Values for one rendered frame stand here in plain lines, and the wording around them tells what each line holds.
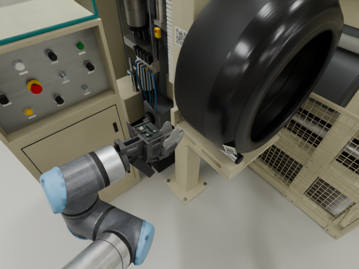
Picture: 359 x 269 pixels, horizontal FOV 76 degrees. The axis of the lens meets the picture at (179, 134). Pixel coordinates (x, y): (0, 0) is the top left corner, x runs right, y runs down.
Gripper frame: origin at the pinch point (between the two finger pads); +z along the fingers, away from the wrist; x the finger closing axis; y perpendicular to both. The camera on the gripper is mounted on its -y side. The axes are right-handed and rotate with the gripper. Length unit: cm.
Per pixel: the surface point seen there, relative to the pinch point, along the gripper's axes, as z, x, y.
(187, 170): 40, 28, -77
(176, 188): 40, 36, -109
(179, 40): 27.8, 34.8, 10.2
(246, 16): 17.9, 0.3, 30.6
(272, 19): 19.4, -5.8, 31.5
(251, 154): 41, -7, -29
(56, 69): -14, 64, -5
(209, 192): 58, 16, -108
